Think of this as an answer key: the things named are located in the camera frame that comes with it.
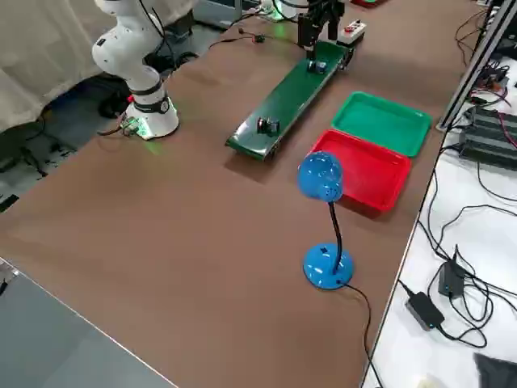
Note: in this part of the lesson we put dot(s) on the small green circuit board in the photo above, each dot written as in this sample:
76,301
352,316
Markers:
130,126

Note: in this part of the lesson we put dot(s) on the green belt conveyor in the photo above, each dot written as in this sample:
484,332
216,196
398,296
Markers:
291,93

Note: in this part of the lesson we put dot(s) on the green push button switch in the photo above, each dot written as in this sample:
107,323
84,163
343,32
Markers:
317,67

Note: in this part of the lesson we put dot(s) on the black power adapter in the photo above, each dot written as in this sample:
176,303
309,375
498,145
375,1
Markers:
424,311
450,279

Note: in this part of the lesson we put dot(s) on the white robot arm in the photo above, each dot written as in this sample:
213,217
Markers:
121,52
278,12

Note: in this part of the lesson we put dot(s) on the black finned power supply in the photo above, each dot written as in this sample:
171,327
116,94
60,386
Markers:
493,119
484,151

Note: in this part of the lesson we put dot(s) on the blue desk lamp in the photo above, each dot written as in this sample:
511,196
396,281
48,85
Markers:
323,174

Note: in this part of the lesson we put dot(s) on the grey metal case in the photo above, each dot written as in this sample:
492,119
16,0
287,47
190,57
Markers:
214,12

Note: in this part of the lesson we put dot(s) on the red plastic tray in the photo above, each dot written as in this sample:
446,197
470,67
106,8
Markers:
375,174

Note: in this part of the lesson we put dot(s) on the grey push button control box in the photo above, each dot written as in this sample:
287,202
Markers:
355,31

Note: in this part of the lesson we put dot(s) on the aluminium frame post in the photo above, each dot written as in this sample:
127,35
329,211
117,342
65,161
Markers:
472,68

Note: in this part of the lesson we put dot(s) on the small black connector module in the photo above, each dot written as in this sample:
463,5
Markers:
258,39

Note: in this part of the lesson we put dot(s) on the black barrel plug lead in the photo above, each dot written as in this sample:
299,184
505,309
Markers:
241,30

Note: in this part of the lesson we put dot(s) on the white curtain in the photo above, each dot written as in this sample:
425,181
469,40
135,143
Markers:
40,48

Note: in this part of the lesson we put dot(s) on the grey metal panel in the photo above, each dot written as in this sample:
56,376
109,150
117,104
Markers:
40,343

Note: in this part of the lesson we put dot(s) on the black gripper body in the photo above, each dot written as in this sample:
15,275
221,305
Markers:
325,7

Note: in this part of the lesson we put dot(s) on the red push button switch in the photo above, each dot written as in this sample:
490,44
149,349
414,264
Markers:
267,125

